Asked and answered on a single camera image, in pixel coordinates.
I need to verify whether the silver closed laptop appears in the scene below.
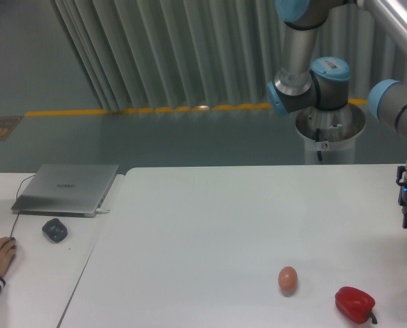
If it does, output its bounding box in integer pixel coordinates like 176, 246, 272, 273
12, 164, 119, 217

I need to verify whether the black plastic clip object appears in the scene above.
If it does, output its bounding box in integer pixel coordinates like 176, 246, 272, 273
42, 218, 68, 243

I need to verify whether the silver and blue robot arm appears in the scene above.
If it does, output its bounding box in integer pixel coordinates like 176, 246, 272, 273
267, 1, 407, 228

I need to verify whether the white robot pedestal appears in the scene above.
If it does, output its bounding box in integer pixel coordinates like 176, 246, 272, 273
295, 103, 366, 165

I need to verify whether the red bell pepper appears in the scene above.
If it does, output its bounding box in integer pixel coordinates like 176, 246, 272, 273
335, 286, 378, 325

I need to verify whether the black pedestal cable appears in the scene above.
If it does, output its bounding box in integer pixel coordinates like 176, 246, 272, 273
314, 128, 324, 163

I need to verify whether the white usb dongle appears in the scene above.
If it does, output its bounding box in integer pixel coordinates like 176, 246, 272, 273
96, 208, 110, 215

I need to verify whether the black mouse cable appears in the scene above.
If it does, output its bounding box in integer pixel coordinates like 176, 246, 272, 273
0, 170, 37, 238

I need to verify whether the black computer mouse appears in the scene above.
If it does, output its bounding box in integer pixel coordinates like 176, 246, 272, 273
7, 237, 16, 250

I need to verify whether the brown egg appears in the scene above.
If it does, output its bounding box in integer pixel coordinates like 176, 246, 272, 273
278, 266, 298, 293

